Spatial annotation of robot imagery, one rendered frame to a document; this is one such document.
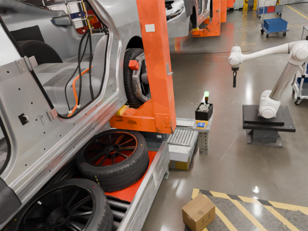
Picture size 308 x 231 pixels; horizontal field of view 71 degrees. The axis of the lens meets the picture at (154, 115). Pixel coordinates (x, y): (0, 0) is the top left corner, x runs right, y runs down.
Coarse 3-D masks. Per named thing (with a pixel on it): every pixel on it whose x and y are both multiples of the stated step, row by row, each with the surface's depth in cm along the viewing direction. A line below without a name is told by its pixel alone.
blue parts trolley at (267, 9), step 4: (260, 8) 930; (264, 8) 927; (268, 8) 924; (272, 8) 920; (276, 8) 917; (280, 8) 914; (256, 12) 978; (260, 12) 938; (264, 12) 935; (268, 12) 931; (272, 12) 923; (276, 12) 920; (260, 16) 941
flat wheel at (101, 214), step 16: (48, 192) 162; (64, 192) 167; (80, 192) 167; (96, 192) 156; (32, 208) 153; (48, 208) 152; (64, 208) 151; (96, 208) 144; (16, 224) 142; (32, 224) 153; (48, 224) 141; (64, 224) 140; (96, 224) 134; (112, 224) 153
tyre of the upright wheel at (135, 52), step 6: (138, 48) 240; (126, 54) 229; (132, 54) 228; (138, 54) 239; (126, 60) 224; (126, 66) 222; (126, 72) 221; (126, 78) 221; (126, 84) 223; (126, 90) 227; (132, 90) 231; (126, 96) 232; (132, 96) 232; (126, 102) 243; (132, 102) 239; (138, 102) 247
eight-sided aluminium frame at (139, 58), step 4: (140, 56) 228; (144, 56) 234; (140, 60) 225; (140, 64) 226; (140, 68) 226; (136, 72) 227; (132, 76) 223; (136, 76) 222; (136, 84) 229; (136, 88) 230; (140, 88) 230; (136, 92) 231; (140, 92) 230; (136, 96) 234; (140, 96) 232; (144, 96) 241; (148, 96) 262; (144, 100) 245
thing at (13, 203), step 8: (0, 184) 110; (0, 192) 110; (8, 192) 112; (0, 200) 108; (8, 200) 112; (16, 200) 116; (0, 208) 108; (8, 208) 112; (16, 208) 117; (0, 216) 109; (8, 216) 113; (0, 224) 109
